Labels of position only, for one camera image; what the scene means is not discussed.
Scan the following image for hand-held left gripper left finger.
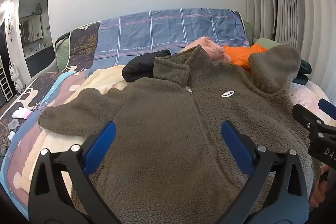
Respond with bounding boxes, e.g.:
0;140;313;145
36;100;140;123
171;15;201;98
28;120;117;224

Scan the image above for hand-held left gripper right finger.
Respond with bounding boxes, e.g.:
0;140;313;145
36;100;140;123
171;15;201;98
220;120;309;224

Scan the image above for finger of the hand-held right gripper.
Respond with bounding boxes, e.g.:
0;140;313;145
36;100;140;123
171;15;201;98
318;99;336;120
292;104;326;135

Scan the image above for olive fleece jacket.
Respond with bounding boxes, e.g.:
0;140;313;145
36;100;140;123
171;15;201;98
38;45;326;224

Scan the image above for person's right hand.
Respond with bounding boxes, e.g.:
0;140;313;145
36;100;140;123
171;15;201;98
311;165;336;208

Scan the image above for pale pink printed sheet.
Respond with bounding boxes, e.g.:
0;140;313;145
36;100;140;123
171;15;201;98
289;81;336;125

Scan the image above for dark teal garment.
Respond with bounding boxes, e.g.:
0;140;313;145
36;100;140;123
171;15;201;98
293;59;313;85

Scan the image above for cream fleece blanket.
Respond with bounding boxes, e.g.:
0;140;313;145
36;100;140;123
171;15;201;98
14;65;129;194

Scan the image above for green cushion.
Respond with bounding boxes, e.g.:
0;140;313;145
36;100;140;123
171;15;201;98
253;38;282;50

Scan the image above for white socks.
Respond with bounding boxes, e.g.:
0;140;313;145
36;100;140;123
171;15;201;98
13;106;33;119

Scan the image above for orange garment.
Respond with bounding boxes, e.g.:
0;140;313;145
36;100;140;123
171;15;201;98
223;44;268;72

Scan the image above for black garment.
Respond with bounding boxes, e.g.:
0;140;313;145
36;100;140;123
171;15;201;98
122;49;172;83

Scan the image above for grey small cloth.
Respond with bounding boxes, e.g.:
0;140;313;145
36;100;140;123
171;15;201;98
8;119;20;133

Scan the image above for white pleated curtain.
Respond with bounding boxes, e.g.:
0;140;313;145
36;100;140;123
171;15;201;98
240;0;336;119

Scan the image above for green padded headboard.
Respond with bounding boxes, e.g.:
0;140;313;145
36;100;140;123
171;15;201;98
55;32;72;71

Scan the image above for pink garment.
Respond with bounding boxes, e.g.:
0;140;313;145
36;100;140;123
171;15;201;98
181;37;231;62

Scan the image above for dark vanity cabinet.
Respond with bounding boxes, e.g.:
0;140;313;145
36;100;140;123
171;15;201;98
25;44;54;77

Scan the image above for dark patterned quilt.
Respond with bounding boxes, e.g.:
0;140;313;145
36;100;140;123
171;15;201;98
0;21;101;219

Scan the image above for white bear figurine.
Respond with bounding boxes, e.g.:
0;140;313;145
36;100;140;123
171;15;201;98
9;63;23;94

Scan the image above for white ladder rack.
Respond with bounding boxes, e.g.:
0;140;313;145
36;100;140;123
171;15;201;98
0;61;13;101

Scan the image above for blue plaid pillow cover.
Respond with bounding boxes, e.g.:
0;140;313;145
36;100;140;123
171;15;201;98
94;7;250;60

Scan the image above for wall mirror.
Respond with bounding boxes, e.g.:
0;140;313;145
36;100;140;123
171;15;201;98
20;15;44;43

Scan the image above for bear wall decoration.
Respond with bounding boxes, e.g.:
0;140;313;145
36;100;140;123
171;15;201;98
4;13;13;42

